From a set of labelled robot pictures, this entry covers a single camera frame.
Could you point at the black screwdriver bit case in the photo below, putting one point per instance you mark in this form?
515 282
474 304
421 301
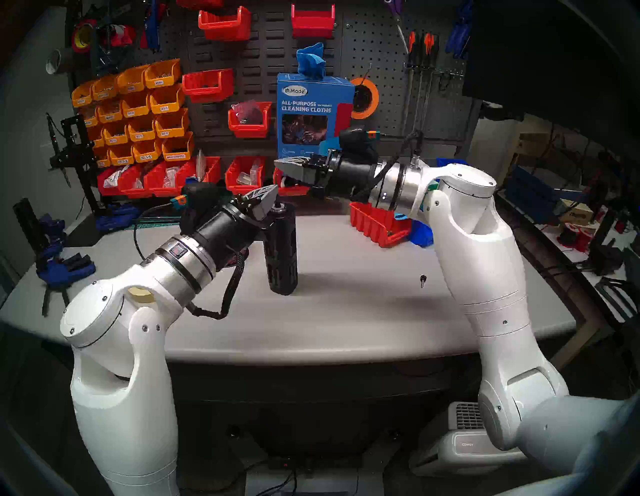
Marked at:
282 255

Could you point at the blue cleaning cloths box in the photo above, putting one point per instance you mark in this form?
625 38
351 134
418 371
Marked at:
310 100

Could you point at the small blue item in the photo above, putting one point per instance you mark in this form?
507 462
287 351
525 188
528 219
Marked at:
191 179

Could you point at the grey robot base stand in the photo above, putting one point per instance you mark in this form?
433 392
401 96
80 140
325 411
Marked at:
320 482

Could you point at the yellow parts bin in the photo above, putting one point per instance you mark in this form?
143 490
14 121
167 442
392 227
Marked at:
141 130
177 148
95 136
146 152
102 159
162 75
82 96
116 134
90 117
166 100
131 81
171 125
135 106
121 156
110 112
105 89

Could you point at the black power adapter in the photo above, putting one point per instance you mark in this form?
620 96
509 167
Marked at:
605 260

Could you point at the red parts bin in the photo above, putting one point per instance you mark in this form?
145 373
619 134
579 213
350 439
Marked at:
131 187
212 170
250 131
200 3
380 225
160 189
295 191
312 27
225 30
207 90
235 182
107 190

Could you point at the side desk wooden legs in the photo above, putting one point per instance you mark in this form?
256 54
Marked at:
570 352

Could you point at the tall black cylinder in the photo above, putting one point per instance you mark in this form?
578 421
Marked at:
27 225

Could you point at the clear plastic bag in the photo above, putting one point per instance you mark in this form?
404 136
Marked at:
255 172
247 112

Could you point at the red white tape roll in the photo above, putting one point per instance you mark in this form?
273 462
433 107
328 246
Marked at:
125 36

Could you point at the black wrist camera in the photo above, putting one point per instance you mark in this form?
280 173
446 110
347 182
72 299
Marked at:
355 140
200 197

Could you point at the beige masking tape roll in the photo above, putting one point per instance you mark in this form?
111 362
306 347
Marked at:
142 296

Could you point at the orange tape roll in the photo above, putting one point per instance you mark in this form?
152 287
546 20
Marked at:
375 107

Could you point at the black hanging clamp tool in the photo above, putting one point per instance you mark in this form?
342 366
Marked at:
106 45

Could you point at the small cardboard box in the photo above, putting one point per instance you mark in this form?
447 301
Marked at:
575 215

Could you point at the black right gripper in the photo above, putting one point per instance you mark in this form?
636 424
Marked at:
355 177

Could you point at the blue bar clamp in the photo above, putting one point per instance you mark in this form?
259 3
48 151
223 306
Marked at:
117 215
67 274
50 250
52 225

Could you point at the large blue parts bin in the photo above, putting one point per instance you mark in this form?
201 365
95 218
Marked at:
450 162

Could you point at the small blue parts bin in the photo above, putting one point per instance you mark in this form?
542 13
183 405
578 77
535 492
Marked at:
422 235

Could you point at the black power strip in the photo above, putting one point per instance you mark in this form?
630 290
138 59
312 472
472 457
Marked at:
310 462

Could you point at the dark blue storage crate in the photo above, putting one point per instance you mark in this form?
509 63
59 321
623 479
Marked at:
530 197

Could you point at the white floor appliance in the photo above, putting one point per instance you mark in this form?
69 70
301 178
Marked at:
460 445

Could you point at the red yellow tape roll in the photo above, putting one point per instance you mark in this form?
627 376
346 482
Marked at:
75 40

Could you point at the black carabiner hook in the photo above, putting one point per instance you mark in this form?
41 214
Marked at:
442 86

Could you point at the grey duct tape roll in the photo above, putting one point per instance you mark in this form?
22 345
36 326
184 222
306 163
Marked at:
67 57

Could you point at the dark grey pegboard wall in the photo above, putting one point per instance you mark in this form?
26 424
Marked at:
380 100

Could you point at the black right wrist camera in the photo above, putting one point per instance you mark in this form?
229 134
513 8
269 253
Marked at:
355 140

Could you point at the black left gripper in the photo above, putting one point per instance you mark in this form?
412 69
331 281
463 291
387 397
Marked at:
227 230

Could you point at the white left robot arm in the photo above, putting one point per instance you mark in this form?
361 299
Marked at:
125 400

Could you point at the white paper packet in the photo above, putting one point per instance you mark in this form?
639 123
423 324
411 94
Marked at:
200 165

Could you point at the blue microfiber cloth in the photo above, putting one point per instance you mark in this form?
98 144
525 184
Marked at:
310 62

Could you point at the black monitor mount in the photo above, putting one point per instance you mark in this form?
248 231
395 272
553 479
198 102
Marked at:
495 111

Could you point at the black clamp stand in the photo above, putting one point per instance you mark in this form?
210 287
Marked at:
85 170

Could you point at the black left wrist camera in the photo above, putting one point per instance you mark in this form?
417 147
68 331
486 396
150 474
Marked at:
200 197

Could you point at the green cutting mat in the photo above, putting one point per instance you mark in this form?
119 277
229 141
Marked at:
150 223

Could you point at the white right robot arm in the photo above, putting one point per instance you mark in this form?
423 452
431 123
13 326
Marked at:
480 260

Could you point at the blue hanging hand tool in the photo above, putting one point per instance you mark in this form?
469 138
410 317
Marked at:
152 27

